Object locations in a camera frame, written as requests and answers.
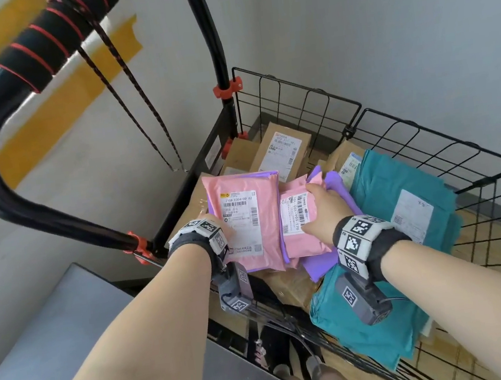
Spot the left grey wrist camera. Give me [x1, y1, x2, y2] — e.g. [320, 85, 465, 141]
[209, 260, 256, 316]

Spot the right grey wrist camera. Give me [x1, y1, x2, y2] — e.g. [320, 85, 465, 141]
[332, 267, 395, 330]

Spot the black elastic cord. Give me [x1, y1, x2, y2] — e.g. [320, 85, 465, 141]
[47, 0, 187, 187]

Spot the brown cardboard box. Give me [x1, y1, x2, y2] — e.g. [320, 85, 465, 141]
[244, 118, 318, 188]
[317, 137, 371, 188]
[216, 134, 265, 177]
[157, 160, 330, 330]

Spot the person's right hand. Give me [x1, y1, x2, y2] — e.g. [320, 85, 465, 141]
[297, 177, 359, 250]

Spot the person's right forearm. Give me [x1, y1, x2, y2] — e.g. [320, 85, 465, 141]
[377, 227, 501, 380]

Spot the person's left hand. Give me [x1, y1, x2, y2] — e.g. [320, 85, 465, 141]
[196, 204, 241, 263]

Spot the left marker wristband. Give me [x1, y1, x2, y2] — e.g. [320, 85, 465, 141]
[163, 215, 233, 276]

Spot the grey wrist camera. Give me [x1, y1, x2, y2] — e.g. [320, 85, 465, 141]
[209, 260, 256, 316]
[332, 267, 395, 330]

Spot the pink plastic package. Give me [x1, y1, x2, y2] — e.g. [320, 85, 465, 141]
[275, 172, 336, 260]
[201, 167, 292, 280]

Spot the person's left forearm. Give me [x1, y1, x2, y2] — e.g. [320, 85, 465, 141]
[27, 242, 227, 380]

